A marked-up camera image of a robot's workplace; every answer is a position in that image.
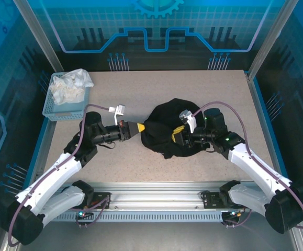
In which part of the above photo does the black t-shirt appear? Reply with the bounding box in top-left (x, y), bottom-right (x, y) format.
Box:
top-left (140, 98), bottom-right (212, 160)

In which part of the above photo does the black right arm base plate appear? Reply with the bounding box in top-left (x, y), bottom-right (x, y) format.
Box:
top-left (202, 192), bottom-right (223, 210)

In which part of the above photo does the light blue plastic basket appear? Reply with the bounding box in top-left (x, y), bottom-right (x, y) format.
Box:
top-left (41, 72), bottom-right (92, 122)

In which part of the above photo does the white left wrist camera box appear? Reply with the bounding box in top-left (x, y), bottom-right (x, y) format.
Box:
top-left (108, 104), bottom-right (128, 127)

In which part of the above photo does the blue and silver table rail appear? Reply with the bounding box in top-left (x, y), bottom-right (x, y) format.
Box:
top-left (29, 72), bottom-right (70, 181)
top-left (244, 70), bottom-right (294, 191)

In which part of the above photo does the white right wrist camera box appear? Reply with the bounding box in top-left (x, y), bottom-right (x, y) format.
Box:
top-left (179, 109), bottom-right (198, 134)

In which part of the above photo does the blue and silver left table rail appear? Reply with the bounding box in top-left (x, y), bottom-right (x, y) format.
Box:
top-left (29, 72), bottom-right (70, 181)

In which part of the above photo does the slotted grey cable duct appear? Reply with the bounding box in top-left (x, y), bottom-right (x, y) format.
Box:
top-left (42, 212), bottom-right (224, 223)

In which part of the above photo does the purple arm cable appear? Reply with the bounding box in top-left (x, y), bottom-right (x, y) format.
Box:
top-left (192, 101), bottom-right (303, 230)
top-left (7, 104), bottom-right (113, 246)

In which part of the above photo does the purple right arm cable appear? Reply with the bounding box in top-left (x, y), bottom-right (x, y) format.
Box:
top-left (192, 101), bottom-right (303, 230)

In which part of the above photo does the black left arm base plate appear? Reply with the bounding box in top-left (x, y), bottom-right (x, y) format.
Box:
top-left (92, 192), bottom-right (112, 210)

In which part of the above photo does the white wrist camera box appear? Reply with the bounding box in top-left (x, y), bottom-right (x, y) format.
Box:
top-left (179, 109), bottom-right (198, 134)
top-left (108, 104), bottom-right (128, 127)

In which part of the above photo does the aluminium right frame post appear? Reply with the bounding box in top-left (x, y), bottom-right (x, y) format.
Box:
top-left (246, 0), bottom-right (300, 82)

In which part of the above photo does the aluminium left frame post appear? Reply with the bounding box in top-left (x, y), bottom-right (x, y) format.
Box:
top-left (12, 0), bottom-right (70, 81)

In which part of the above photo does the aluminium frame post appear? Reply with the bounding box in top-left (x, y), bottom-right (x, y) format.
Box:
top-left (12, 0), bottom-right (70, 81)
top-left (246, 0), bottom-right (300, 82)

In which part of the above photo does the blue and silver right table rail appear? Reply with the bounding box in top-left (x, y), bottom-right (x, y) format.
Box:
top-left (244, 70), bottom-right (294, 191)

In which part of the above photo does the aluminium mounting beam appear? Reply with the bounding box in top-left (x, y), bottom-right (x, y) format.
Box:
top-left (17, 181), bottom-right (297, 210)

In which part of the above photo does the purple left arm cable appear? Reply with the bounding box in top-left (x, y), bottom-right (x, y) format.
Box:
top-left (7, 104), bottom-right (113, 246)

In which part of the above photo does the crumpled white t-shirt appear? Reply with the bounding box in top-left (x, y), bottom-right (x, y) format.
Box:
top-left (49, 68), bottom-right (94, 106)

